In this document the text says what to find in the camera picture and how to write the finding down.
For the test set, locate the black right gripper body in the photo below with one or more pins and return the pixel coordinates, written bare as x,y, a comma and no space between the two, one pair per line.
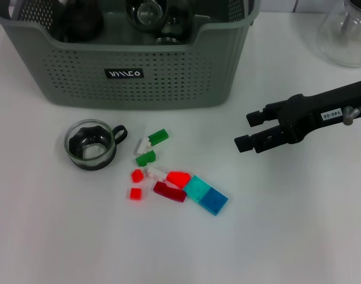
316,109

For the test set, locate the blue square flat brick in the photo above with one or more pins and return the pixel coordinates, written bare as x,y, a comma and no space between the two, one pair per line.
214,201

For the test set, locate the black round teapot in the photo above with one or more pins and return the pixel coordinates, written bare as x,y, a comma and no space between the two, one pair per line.
83,20

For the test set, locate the dark red flat brick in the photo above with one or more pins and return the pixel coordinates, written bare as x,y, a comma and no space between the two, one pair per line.
170,192

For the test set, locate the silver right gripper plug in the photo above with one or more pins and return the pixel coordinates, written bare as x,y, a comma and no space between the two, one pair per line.
349,116

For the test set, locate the grey-green perforated storage bin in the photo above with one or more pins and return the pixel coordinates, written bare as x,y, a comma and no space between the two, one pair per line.
139,94

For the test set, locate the red sloped toy brick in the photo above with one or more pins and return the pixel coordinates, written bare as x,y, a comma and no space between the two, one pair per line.
178,179

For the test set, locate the small red toy brick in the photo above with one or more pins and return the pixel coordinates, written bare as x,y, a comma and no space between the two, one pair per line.
135,194
137,176

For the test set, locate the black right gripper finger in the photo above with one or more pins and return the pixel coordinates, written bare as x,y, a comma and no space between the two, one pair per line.
245,143
256,118

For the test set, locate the white toy brick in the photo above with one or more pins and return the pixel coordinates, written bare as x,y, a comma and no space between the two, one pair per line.
157,173
143,145

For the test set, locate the clear glass carafe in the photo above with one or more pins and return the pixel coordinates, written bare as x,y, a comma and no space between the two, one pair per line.
331,44

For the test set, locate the green toy brick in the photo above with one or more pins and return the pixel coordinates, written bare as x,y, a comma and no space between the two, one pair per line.
159,136
145,158

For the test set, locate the teal square flat brick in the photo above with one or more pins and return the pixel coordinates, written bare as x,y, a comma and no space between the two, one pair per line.
196,188

